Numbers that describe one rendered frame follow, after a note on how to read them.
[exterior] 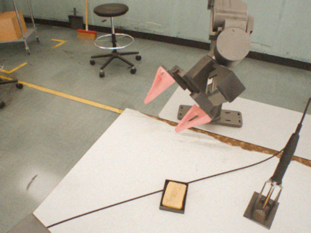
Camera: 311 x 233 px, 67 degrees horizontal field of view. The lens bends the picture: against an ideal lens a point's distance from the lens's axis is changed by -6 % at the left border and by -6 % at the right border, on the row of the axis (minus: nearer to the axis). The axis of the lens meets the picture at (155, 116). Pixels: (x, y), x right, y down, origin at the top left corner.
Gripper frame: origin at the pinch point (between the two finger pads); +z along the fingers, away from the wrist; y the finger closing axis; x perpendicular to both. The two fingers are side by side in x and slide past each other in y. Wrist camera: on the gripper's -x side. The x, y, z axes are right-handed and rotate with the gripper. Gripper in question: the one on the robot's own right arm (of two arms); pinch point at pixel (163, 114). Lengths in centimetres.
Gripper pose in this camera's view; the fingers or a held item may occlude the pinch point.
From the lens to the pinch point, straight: 51.9
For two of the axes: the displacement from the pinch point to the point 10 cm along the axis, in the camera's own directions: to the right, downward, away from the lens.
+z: -7.1, 6.9, 1.2
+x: -2.1, -3.8, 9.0
